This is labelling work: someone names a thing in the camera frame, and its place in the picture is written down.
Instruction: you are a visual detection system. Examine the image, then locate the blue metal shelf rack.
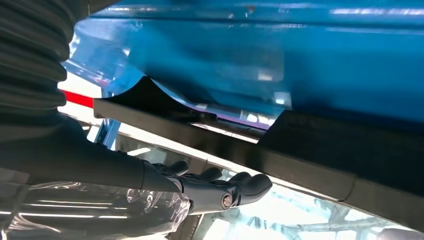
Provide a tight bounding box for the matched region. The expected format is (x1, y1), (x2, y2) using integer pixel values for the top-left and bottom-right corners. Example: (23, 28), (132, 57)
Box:
(61, 0), (424, 150)

